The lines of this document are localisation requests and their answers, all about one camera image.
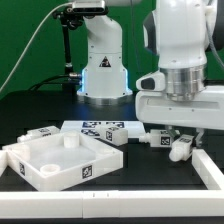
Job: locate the white obstacle fence bar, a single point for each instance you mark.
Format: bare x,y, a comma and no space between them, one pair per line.
123,204

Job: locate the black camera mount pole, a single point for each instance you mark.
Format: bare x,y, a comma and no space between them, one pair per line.
69,21

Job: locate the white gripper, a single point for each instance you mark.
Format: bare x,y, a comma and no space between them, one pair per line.
206,111

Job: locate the white square table top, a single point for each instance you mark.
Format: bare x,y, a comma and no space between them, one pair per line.
63,160

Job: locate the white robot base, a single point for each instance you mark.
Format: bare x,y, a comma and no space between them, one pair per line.
104,79

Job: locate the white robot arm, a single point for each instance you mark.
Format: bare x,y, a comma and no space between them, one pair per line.
180,32

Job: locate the white marker tag sheet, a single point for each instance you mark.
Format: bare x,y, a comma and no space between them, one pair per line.
135,128

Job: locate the silver camera on mount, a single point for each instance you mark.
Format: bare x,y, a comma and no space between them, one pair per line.
89,6

